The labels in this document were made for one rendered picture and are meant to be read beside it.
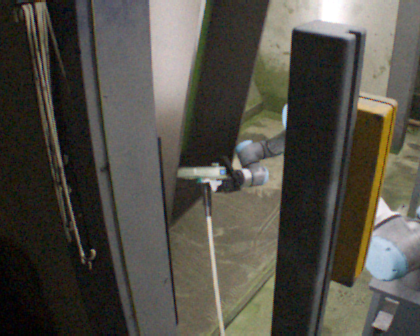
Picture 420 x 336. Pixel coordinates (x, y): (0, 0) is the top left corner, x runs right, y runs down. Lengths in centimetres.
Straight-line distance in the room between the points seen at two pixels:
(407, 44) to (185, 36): 223
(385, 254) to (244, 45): 122
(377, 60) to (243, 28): 168
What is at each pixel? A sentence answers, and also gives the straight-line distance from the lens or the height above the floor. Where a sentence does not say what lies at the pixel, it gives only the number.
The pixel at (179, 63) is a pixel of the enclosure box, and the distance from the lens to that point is 163.
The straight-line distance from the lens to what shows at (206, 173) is 191.
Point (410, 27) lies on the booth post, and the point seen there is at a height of 105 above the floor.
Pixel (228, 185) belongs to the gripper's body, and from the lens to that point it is 202.
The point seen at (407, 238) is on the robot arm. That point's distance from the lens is 142.
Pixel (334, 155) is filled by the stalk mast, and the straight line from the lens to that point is 46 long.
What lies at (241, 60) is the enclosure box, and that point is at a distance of 220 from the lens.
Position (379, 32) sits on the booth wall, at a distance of 356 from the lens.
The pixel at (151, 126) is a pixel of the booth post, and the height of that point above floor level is 132.
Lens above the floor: 174
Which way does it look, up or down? 28 degrees down
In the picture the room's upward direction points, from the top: 2 degrees clockwise
